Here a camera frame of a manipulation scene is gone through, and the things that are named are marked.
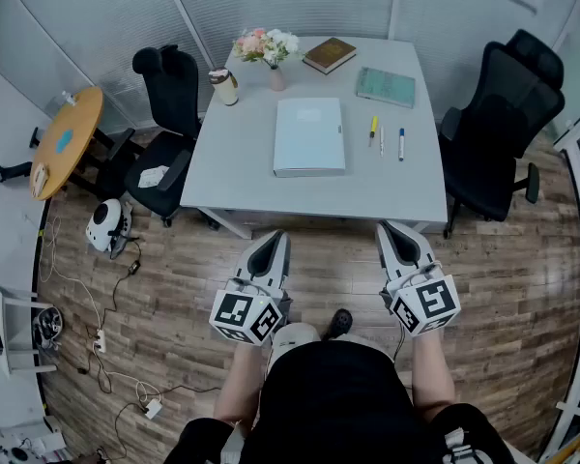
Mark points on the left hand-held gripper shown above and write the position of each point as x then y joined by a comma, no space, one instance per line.
244,314

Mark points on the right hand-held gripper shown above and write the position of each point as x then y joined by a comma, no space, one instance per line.
427,305

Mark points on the person's left forearm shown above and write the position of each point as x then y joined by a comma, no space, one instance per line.
239,380

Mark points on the person's right forearm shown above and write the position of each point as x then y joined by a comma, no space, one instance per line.
432,375

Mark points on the white rectangular table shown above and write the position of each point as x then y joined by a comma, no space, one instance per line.
232,162

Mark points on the person's beige shorts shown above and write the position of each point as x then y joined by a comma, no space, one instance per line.
295,336

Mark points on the person's black shoe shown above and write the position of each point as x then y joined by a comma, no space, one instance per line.
339,322

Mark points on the white marker with blue cap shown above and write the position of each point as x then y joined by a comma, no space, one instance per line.
401,145

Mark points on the white pen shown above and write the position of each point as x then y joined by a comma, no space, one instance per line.
381,140

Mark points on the yellow highlighter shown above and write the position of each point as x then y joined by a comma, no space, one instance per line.
373,128

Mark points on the black power adapter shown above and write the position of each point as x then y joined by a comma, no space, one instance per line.
134,268

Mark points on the white paper sheet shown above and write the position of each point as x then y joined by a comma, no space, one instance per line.
153,177

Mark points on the person's black shirt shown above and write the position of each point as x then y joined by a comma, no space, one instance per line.
338,404

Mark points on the teal book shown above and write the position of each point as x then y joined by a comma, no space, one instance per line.
385,86

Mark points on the black office chair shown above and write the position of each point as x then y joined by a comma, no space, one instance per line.
502,114
169,95

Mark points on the beige tumbler with brown lid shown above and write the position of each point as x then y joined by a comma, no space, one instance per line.
224,89

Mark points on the pink vase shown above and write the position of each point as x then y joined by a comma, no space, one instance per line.
277,80

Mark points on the white round headset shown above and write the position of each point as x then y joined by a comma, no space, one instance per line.
101,225

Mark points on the white power strip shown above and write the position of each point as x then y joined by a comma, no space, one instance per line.
100,341

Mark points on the white charger plug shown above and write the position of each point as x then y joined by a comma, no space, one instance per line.
153,409

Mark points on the brown hardcover book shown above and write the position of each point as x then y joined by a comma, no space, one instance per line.
329,53

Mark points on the pink and white flower bouquet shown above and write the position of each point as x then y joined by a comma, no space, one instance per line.
266,46

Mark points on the round wooden table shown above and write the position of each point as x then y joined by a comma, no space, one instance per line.
72,128

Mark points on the blue sticker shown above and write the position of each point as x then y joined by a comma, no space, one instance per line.
65,141

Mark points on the small clear bottle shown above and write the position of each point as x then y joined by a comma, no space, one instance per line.
69,98

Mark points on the white stool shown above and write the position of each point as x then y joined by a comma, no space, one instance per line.
17,317

